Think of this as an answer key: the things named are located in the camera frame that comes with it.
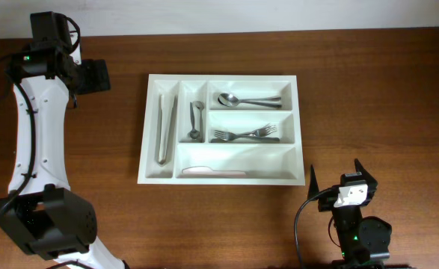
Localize white plastic cutlery tray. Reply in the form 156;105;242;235
137;74;305;186

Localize small steel teaspoon sideways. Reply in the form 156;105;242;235
193;101;205;142

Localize right black cable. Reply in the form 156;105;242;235
293;188;336;269

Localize steel tablespoon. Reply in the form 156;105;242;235
218;93;283;110
217;95;283;106

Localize pink plastic knife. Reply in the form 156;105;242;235
182;166;247;178

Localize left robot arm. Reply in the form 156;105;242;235
0;11;126;268

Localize metal chopstick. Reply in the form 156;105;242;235
159;95;176;165
156;94;164;165

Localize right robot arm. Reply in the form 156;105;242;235
307;159;392;269

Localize small steel teaspoon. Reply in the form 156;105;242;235
188;102;200;140

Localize steel fork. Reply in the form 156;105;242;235
241;124;277;137
210;130;280;143

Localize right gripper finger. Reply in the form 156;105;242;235
307;164;319;200
354;158;378;198

